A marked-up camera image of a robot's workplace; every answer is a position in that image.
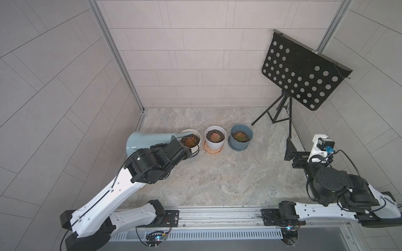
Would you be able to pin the pink succulent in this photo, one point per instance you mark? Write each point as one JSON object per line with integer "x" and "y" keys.
{"x": 215, "y": 137}

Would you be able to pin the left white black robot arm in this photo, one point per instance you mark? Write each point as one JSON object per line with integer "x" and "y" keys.
{"x": 139, "y": 169}

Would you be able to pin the aluminium mounting rail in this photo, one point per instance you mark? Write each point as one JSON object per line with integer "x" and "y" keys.
{"x": 207, "y": 216}

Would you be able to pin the black perforated music stand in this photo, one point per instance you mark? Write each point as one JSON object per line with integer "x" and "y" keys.
{"x": 302, "y": 74}

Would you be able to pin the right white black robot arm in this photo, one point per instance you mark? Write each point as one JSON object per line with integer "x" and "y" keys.
{"x": 335, "y": 194}

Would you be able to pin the right green circuit board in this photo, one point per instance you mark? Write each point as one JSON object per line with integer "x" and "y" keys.
{"x": 290, "y": 235}

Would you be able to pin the blue ribbed plant pot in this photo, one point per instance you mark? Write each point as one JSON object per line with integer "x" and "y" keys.
{"x": 240, "y": 146}

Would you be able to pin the green circuit board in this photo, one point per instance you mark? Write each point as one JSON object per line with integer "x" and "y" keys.
{"x": 154, "y": 239}
{"x": 290, "y": 235}

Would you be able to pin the green red succulent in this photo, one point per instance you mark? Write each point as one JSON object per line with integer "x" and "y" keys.
{"x": 240, "y": 136}

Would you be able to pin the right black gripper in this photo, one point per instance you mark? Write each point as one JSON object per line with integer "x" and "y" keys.
{"x": 299, "y": 157}

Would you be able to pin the white ventilation grille strip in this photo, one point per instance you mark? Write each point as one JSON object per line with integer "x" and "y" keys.
{"x": 224, "y": 234}

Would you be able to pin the light blue watering can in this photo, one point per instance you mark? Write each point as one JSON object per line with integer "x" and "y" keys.
{"x": 138, "y": 140}

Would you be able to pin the white round plant pot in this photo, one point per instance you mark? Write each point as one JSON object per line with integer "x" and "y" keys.
{"x": 209, "y": 131}

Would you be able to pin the terracotta pot saucer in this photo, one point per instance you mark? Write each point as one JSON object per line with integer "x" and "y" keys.
{"x": 210, "y": 151}

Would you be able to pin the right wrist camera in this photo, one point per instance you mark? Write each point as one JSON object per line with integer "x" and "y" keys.
{"x": 322, "y": 150}

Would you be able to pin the orange red succulent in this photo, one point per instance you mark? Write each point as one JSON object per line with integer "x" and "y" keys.
{"x": 190, "y": 141}

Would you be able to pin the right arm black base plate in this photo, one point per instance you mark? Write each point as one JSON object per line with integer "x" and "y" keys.
{"x": 271, "y": 217}

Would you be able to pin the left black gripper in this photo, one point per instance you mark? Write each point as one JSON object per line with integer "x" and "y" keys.
{"x": 156, "y": 148}

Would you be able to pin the left green circuit board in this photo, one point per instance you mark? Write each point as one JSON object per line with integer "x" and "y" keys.
{"x": 154, "y": 239}

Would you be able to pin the cream ribbed plant pot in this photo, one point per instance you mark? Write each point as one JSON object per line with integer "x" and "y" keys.
{"x": 196, "y": 133}

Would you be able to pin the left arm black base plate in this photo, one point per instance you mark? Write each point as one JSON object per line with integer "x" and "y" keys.
{"x": 166, "y": 219}

